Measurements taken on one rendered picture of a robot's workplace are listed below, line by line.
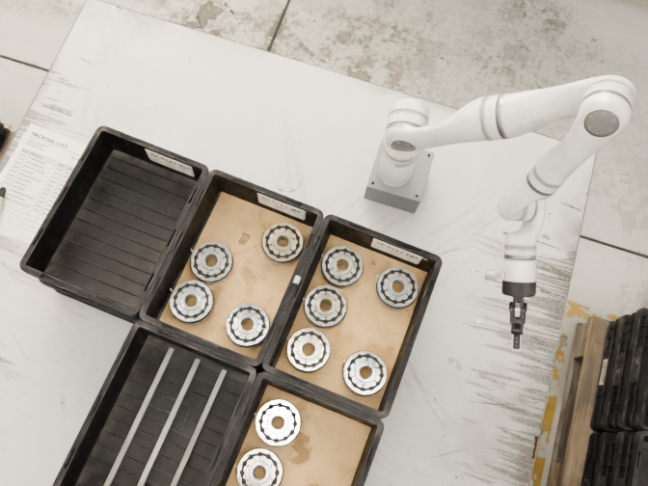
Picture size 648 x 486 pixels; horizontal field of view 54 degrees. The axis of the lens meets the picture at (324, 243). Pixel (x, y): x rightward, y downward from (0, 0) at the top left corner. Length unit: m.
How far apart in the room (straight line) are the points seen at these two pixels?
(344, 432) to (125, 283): 0.63
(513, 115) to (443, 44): 1.65
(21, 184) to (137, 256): 0.45
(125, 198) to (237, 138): 0.38
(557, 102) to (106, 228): 1.08
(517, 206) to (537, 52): 1.67
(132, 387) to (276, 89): 0.93
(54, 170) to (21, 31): 1.28
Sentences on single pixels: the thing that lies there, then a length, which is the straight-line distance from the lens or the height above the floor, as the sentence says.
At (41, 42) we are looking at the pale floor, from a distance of 3.05.
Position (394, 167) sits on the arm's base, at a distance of 1.58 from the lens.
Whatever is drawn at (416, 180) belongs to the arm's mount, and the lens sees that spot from 1.72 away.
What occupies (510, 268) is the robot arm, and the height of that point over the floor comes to 1.00.
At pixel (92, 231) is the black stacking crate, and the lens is 1.68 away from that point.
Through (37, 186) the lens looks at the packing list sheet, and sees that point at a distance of 1.92.
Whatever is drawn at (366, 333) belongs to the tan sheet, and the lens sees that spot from 1.55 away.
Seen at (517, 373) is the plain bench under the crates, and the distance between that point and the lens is 1.75.
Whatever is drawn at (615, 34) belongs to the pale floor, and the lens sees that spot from 3.24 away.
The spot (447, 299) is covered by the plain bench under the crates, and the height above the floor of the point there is 0.70.
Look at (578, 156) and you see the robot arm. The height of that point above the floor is 1.26.
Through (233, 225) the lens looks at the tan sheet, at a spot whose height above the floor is 0.83.
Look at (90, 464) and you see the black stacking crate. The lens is 1.58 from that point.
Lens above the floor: 2.35
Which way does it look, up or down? 72 degrees down
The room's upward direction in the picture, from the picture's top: 8 degrees clockwise
